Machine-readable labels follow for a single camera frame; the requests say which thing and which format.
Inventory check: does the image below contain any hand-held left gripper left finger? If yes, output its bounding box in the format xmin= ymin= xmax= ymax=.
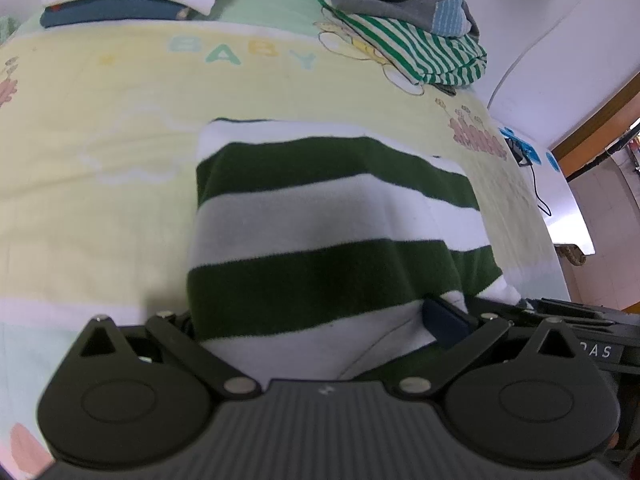
xmin=70 ymin=311 xmax=263 ymax=402

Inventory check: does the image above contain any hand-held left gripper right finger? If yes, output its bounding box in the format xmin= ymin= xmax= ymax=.
xmin=392 ymin=297 xmax=583 ymax=403

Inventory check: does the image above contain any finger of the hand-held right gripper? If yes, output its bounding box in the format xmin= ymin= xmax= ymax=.
xmin=472 ymin=297 xmax=640 ymax=333

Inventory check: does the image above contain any green white striped cardigan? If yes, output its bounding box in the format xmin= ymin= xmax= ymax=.
xmin=186 ymin=117 xmax=521 ymax=381

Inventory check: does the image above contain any white table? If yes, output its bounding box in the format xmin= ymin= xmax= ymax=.
xmin=487 ymin=115 xmax=598 ymax=256

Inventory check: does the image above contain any blue rectangular sticker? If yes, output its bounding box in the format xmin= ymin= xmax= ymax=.
xmin=500 ymin=127 xmax=543 ymax=166

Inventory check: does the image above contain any black power adapter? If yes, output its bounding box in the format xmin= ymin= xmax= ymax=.
xmin=505 ymin=137 xmax=532 ymax=167

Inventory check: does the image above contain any yellow green printed blanket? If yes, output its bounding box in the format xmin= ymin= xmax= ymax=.
xmin=0 ymin=0 xmax=571 ymax=478

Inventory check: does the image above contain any green white striped shirt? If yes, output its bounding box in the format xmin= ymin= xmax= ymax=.
xmin=306 ymin=0 xmax=488 ymax=87

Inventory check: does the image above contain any grey sweater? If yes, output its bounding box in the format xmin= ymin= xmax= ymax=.
xmin=327 ymin=0 xmax=482 ymax=41

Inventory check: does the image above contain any blue folded garment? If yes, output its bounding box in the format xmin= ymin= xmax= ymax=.
xmin=40 ymin=0 xmax=193 ymax=29

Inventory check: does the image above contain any black cable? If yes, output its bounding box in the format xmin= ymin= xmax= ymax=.
xmin=520 ymin=160 xmax=551 ymax=218

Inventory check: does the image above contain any wooden door frame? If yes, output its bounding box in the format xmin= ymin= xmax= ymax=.
xmin=550 ymin=72 xmax=640 ymax=181

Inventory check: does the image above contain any white wall cable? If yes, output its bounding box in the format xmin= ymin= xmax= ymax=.
xmin=487 ymin=0 xmax=601 ymax=108

